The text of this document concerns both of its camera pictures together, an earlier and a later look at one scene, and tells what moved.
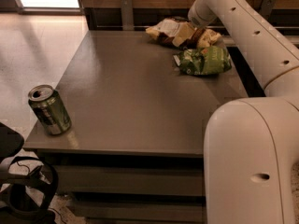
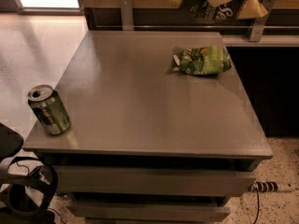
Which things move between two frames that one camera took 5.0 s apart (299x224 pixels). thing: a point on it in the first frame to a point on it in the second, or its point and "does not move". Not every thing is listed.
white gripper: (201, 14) to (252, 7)
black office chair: (30, 184) does not move
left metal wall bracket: (127, 13) does not move
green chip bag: (209, 60) does not move
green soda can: (49, 108) does not move
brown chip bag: (167, 29) to (196, 0)
